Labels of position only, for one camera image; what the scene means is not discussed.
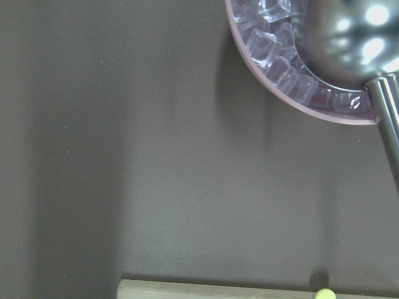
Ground yellow green toy fruit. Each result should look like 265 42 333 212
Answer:
314 288 337 299

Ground steel ladle spoon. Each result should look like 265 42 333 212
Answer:
291 1 398 182

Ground pink ceramic bowl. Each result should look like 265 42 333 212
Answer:
226 1 377 125

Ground wooden cutting board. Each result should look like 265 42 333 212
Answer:
116 279 398 298

